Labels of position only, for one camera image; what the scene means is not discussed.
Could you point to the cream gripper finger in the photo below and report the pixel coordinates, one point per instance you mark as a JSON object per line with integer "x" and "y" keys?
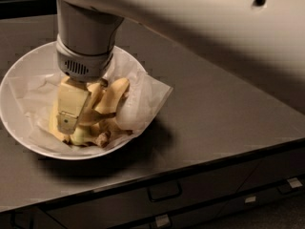
{"x": 72, "y": 99}

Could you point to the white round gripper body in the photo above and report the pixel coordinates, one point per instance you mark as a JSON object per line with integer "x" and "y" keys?
{"x": 83, "y": 64}

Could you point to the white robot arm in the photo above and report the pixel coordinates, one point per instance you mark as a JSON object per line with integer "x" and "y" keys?
{"x": 260, "y": 41}

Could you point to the middle yellow banana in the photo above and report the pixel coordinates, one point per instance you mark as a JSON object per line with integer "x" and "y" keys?
{"x": 97, "y": 90}

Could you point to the bottom greenish banana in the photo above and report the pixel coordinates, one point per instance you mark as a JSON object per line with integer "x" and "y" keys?
{"x": 83, "y": 136}

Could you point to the lower right banana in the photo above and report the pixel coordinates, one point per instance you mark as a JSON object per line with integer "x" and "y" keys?
{"x": 108, "y": 129}

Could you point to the right yellow banana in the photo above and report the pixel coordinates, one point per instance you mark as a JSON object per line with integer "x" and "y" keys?
{"x": 110, "y": 99}

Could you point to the large white bowl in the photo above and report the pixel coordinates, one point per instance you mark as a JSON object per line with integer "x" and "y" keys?
{"x": 28, "y": 67}

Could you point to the white paper liner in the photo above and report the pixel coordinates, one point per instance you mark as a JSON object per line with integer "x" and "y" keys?
{"x": 143, "y": 99}

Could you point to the dark upper drawer front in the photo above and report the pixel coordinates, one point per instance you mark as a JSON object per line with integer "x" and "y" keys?
{"x": 168, "y": 202}

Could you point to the dark drawer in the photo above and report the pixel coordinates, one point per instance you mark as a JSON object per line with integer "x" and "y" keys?
{"x": 168, "y": 202}
{"x": 228, "y": 204}

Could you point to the white drawer label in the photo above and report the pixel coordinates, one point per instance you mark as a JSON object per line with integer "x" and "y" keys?
{"x": 162, "y": 221}
{"x": 295, "y": 183}
{"x": 250, "y": 200}

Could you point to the white drawer label middle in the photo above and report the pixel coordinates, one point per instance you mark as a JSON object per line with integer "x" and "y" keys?
{"x": 250, "y": 200}

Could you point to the dark lower drawer front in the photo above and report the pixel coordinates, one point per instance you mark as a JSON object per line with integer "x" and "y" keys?
{"x": 228, "y": 204}

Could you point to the white drawer label right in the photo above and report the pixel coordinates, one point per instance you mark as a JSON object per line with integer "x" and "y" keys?
{"x": 295, "y": 183}

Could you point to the black drawer handle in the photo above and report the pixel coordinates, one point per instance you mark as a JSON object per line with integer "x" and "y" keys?
{"x": 163, "y": 191}

